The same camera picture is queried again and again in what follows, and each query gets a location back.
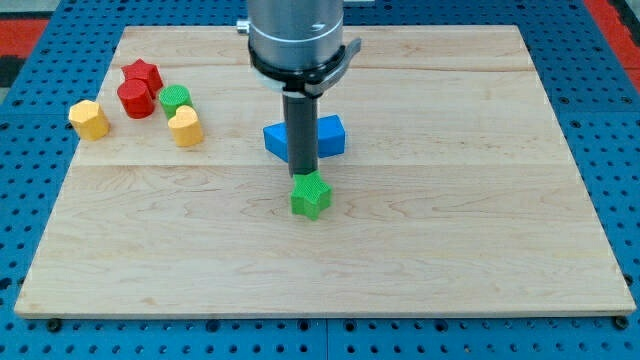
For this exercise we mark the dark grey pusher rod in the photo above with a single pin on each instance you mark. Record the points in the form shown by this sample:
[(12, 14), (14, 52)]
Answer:
[(301, 123)]

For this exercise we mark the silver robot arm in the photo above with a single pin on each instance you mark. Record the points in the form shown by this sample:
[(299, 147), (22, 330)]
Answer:
[(296, 46)]

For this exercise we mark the blue triangle block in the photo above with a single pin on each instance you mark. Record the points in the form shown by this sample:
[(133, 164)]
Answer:
[(275, 140)]

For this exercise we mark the blue cube block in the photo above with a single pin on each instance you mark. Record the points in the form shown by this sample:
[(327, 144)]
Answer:
[(331, 136)]

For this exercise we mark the green star block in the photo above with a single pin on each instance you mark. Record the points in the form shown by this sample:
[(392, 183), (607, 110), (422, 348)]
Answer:
[(310, 195)]

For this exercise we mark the yellow heart block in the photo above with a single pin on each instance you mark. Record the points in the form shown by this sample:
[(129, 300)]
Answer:
[(185, 127)]

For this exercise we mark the green cylinder block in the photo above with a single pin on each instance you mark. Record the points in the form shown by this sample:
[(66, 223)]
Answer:
[(172, 97)]

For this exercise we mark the red star block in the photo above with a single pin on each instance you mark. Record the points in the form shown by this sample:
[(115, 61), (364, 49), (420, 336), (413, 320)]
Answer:
[(147, 73)]

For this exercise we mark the red cylinder block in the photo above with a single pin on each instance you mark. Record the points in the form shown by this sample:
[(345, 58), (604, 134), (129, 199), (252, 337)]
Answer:
[(135, 98)]

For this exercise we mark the light wooden board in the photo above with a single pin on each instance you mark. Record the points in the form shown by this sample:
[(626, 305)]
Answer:
[(457, 194)]

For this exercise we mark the yellow hexagon block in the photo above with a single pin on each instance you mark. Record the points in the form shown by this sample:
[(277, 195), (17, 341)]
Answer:
[(89, 120)]

